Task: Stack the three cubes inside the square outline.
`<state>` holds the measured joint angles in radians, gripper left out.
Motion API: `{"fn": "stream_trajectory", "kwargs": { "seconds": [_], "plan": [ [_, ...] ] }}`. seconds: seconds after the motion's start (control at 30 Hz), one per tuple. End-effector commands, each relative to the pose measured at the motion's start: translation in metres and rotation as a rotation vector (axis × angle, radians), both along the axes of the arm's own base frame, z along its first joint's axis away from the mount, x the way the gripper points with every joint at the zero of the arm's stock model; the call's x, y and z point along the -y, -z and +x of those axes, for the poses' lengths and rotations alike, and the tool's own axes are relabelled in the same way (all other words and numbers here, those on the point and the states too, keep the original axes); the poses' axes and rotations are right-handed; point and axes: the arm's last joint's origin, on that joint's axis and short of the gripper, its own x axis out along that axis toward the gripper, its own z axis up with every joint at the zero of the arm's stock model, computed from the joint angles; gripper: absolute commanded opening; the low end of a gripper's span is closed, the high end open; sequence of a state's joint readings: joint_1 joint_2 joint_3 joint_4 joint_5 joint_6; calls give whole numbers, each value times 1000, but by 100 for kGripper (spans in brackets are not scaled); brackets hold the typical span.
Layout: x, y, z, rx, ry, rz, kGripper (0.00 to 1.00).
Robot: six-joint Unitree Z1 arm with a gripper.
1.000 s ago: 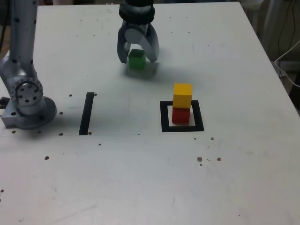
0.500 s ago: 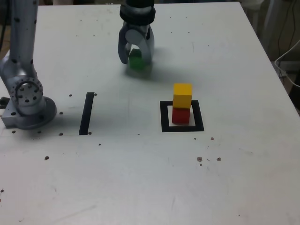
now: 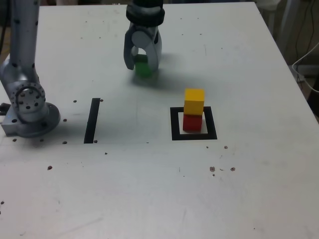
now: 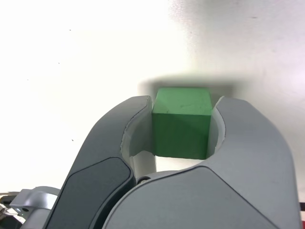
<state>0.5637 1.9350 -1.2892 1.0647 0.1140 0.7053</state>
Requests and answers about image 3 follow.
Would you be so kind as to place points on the red cube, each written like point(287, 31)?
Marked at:
point(192, 123)

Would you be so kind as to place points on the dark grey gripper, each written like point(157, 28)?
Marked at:
point(147, 28)

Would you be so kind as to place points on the green cube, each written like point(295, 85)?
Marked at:
point(142, 71)

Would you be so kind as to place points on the black tape strip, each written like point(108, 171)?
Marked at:
point(91, 119)

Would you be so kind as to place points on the black tape square outline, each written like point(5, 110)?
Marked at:
point(174, 124)

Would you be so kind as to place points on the yellow cube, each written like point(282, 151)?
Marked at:
point(194, 102)

